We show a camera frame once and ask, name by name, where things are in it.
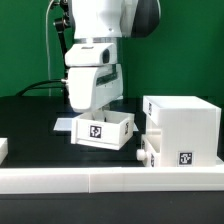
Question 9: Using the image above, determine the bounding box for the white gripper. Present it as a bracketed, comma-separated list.
[67, 64, 123, 113]

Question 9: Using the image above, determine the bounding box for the white drawer box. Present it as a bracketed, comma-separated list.
[71, 111, 134, 150]
[136, 134, 161, 167]

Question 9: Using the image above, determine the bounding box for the white front drawer box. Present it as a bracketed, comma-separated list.
[136, 134, 161, 167]

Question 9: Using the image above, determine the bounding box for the white drawer cabinet frame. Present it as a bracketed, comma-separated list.
[142, 96, 221, 167]

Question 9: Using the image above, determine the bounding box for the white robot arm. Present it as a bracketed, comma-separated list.
[65, 0, 161, 113]

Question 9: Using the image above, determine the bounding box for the marker tag sheet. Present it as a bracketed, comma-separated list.
[53, 118, 139, 133]

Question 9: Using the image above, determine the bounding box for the black cable bundle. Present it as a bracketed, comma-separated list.
[15, 78, 69, 98]

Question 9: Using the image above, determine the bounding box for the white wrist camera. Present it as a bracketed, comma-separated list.
[65, 43, 117, 67]

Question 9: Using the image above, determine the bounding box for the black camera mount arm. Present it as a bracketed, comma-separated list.
[52, 0, 75, 79]

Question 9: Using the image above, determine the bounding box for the grey hanging cable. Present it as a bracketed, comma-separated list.
[45, 0, 55, 81]

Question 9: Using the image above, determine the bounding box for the white left fence wall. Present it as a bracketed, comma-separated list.
[0, 138, 8, 165]

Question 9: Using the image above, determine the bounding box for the white fence wall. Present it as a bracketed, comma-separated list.
[0, 138, 8, 165]
[216, 157, 224, 167]
[0, 165, 224, 194]

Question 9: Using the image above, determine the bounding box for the white front fence wall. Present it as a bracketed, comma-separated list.
[0, 165, 224, 194]

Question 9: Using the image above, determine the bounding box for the white right fence wall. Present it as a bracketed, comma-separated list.
[216, 157, 224, 167]

